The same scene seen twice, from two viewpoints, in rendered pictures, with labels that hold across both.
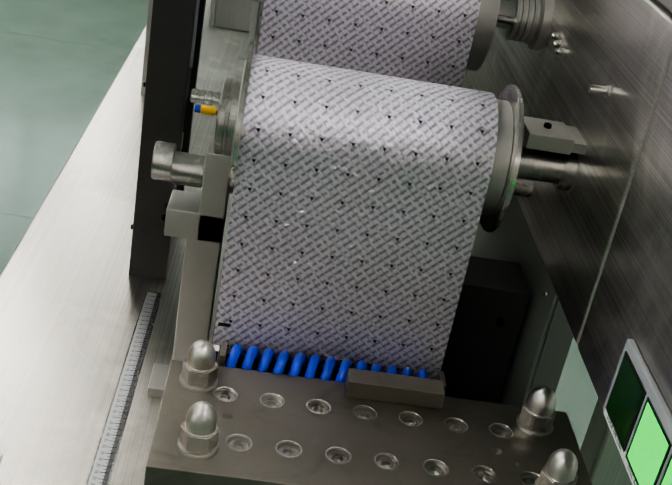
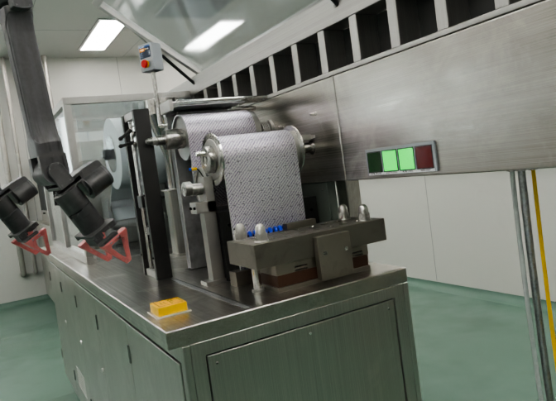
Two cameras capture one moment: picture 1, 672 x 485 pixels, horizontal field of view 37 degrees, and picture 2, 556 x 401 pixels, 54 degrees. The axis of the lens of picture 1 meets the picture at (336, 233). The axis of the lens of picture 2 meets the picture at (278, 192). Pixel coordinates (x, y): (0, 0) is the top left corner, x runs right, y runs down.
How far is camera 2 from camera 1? 0.88 m
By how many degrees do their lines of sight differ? 32
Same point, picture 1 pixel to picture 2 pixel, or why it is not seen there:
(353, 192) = (260, 164)
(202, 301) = (216, 238)
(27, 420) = not seen: hidden behind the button
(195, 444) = (263, 236)
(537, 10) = (268, 124)
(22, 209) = not seen: outside the picture
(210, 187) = (208, 189)
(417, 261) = (285, 183)
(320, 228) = (254, 180)
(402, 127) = (266, 140)
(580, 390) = not seen: hidden behind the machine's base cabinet
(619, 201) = (337, 131)
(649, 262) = (359, 129)
